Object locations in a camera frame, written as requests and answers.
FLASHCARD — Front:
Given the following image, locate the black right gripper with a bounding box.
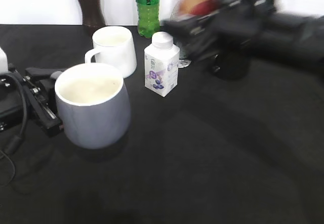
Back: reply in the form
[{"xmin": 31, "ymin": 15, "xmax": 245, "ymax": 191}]
[{"xmin": 163, "ymin": 0, "xmax": 276, "ymax": 60}]

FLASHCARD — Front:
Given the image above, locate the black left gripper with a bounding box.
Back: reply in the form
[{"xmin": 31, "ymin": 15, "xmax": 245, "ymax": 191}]
[{"xmin": 1, "ymin": 67, "xmax": 66, "ymax": 137}]

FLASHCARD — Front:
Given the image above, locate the grey mug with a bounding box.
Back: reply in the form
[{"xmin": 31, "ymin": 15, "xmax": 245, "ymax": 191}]
[{"xmin": 55, "ymin": 63, "xmax": 131, "ymax": 149}]

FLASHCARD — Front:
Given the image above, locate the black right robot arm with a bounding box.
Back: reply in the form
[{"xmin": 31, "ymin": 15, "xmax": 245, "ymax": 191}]
[{"xmin": 163, "ymin": 0, "xmax": 323, "ymax": 80}]

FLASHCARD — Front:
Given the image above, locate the green sprite bottle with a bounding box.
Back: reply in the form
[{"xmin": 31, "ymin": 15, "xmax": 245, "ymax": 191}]
[{"xmin": 136, "ymin": 0, "xmax": 160, "ymax": 38}]

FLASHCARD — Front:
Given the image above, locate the white mug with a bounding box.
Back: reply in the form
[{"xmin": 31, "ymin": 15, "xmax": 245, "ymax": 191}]
[{"xmin": 85, "ymin": 26, "xmax": 137, "ymax": 78}]

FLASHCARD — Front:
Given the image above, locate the white purple milk carton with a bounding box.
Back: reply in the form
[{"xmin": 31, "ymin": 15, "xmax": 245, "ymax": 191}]
[{"xmin": 144, "ymin": 32, "xmax": 180, "ymax": 97}]

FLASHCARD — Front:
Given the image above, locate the dark cola bottle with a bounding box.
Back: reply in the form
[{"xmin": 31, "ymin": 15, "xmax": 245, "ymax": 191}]
[{"xmin": 78, "ymin": 0, "xmax": 106, "ymax": 35}]

